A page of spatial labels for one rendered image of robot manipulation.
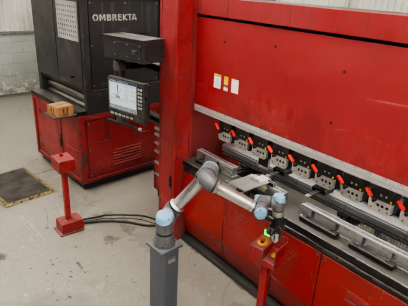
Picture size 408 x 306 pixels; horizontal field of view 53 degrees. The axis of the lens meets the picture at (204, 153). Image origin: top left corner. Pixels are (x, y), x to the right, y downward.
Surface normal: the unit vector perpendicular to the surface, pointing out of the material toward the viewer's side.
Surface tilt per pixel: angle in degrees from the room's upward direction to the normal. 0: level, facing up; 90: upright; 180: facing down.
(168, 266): 90
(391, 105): 90
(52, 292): 0
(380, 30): 90
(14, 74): 90
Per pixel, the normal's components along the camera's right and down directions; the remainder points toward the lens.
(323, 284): -0.77, 0.21
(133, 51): -0.60, 0.28
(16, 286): 0.05, -0.92
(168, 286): 0.68, 0.31
